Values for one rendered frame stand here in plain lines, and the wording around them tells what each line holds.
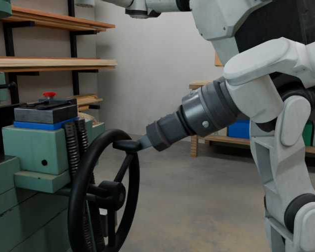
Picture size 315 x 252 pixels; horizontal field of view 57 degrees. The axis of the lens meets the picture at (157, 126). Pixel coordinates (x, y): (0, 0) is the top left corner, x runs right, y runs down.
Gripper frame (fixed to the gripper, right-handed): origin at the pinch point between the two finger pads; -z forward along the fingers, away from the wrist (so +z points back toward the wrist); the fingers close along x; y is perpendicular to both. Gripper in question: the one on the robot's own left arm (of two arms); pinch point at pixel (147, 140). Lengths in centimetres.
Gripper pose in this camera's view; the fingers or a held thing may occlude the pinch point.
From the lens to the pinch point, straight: 60.4
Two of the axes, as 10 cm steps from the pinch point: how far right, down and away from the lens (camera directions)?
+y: -4.7, -8.8, -0.2
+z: 8.2, -4.3, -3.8
